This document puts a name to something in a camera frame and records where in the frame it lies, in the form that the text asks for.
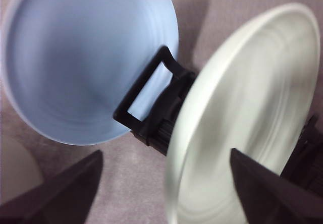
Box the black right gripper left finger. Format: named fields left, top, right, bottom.
left=0, top=150, right=103, bottom=224

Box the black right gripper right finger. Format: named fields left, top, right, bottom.
left=231, top=148, right=323, bottom=224

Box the green plate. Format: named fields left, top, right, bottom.
left=167, top=4, right=320, bottom=224

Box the green electric steamer pot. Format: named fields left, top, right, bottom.
left=0, top=135, right=43, bottom=204

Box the blue plate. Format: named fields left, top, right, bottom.
left=5, top=0, right=179, bottom=145

